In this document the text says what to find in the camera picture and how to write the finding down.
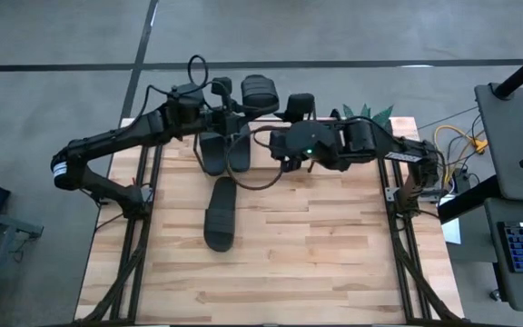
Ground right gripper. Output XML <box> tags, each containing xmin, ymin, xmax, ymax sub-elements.
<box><xmin>268</xmin><ymin>92</ymin><xmax>316</xmax><ymax>162</ymax></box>

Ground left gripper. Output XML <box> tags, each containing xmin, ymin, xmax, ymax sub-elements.
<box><xmin>202</xmin><ymin>89</ymin><xmax>254</xmax><ymax>138</ymax></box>

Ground black metal wooden shelf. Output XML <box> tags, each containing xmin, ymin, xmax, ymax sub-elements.
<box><xmin>192</xmin><ymin>100</ymin><xmax>325</xmax><ymax>176</ymax></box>

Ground potted green snake plant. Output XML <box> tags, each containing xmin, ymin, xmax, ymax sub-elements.
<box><xmin>341</xmin><ymin>103</ymin><xmax>395</xmax><ymax>133</ymax></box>

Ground white paper sheet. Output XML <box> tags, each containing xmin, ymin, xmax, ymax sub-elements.
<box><xmin>438</xmin><ymin>193</ymin><xmax>463</xmax><ymax>245</ymax></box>

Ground grey desk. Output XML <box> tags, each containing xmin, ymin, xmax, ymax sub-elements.
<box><xmin>473</xmin><ymin>83</ymin><xmax>523</xmax><ymax>203</ymax></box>

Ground thick black pole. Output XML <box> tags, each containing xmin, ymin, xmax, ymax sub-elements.
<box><xmin>491</xmin><ymin>41</ymin><xmax>523</xmax><ymax>100</ymax></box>

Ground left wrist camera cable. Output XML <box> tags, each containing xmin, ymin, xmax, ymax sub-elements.
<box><xmin>186</xmin><ymin>54</ymin><xmax>210</xmax><ymax>90</ymax></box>

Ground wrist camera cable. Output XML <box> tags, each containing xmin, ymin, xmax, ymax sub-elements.
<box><xmin>226</xmin><ymin>125</ymin><xmax>290</xmax><ymax>192</ymax></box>
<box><xmin>186</xmin><ymin>54</ymin><xmax>210</xmax><ymax>90</ymax></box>

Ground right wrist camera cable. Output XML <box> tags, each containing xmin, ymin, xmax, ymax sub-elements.
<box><xmin>226</xmin><ymin>125</ymin><xmax>290</xmax><ymax>192</ymax></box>

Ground yellow cable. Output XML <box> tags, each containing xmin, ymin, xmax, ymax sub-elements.
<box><xmin>433</xmin><ymin>124</ymin><xmax>490</xmax><ymax>165</ymax></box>

